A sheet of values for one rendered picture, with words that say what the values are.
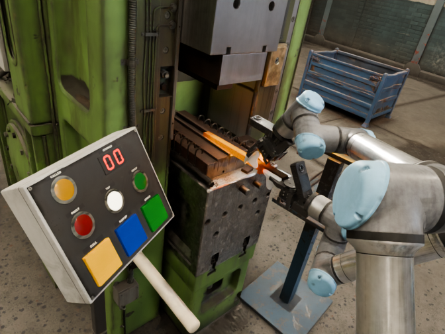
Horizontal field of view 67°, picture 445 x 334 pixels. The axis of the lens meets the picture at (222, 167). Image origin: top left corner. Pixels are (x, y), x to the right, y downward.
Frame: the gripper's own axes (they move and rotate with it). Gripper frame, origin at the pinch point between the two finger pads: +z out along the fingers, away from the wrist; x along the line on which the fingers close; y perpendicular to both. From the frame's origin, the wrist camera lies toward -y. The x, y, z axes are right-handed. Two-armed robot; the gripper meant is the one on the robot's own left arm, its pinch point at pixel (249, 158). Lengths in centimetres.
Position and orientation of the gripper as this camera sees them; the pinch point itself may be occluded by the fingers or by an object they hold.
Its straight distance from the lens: 122.5
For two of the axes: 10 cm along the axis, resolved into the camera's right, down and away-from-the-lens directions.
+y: 5.0, 8.2, -2.8
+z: -4.4, 5.1, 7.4
